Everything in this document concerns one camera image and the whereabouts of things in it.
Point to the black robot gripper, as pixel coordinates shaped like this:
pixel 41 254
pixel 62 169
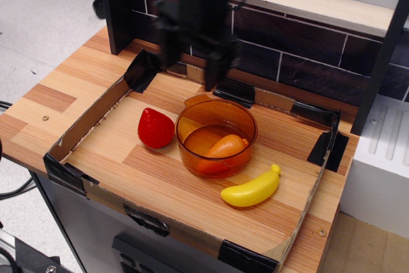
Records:
pixel 201 24

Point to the orange toy carrot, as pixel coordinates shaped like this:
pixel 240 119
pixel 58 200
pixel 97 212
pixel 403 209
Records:
pixel 223 156

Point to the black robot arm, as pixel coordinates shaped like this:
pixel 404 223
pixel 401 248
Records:
pixel 201 24

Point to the taped cardboard fence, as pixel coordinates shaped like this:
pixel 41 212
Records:
pixel 106 183

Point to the transparent orange plastic pot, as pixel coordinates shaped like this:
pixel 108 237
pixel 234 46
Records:
pixel 206 120

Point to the red toy strawberry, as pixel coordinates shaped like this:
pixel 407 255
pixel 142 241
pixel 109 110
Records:
pixel 155 129

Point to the dark brick backsplash panel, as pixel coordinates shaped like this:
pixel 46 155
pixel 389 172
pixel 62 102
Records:
pixel 333 53

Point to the yellow toy banana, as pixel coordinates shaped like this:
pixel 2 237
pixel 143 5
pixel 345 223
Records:
pixel 255 191

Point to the white ribbed block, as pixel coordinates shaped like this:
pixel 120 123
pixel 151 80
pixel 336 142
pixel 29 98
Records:
pixel 376 190

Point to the black metal bracket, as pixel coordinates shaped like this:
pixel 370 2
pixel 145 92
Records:
pixel 17 256

